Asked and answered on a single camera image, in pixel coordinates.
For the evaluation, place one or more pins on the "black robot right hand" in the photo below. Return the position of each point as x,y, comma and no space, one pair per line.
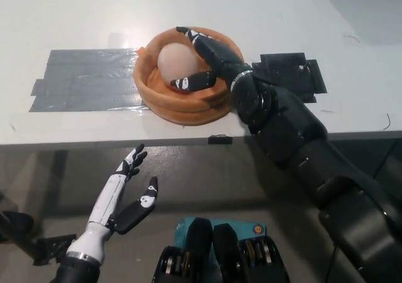
216,55

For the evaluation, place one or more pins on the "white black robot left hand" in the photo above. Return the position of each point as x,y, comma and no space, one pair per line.
105,198

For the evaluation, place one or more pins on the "pale pink plush dumpling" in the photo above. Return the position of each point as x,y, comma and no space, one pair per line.
176,61

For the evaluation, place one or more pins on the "black teal robot torso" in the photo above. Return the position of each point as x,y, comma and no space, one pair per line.
201,242

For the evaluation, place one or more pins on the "black tape square patch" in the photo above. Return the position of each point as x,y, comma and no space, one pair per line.
282,66

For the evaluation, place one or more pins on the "orange plush round basket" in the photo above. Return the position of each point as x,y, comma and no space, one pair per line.
176,110

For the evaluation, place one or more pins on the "black floor tape patch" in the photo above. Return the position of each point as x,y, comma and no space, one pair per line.
51,248

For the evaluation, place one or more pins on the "small black tape strip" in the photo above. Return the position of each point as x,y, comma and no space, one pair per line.
220,139

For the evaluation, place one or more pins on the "dark rounded object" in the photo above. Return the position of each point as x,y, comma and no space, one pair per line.
15,226

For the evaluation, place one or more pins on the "grey duct tape patch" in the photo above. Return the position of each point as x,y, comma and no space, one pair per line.
88,79

